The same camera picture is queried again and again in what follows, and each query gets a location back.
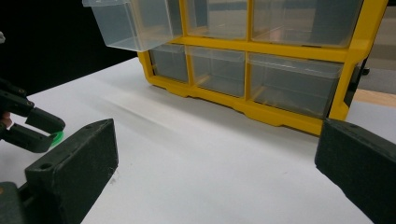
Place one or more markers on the yellow black organizer cabinet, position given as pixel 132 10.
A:
pixel 280 115

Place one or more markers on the grid of clear drawers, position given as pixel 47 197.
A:
pixel 292 84

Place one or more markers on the clear plastic drawer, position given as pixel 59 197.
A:
pixel 130 25

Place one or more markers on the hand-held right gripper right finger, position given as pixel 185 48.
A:
pixel 361 168

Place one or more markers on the green round part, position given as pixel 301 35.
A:
pixel 59 137

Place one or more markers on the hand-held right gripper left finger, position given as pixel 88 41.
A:
pixel 77 168

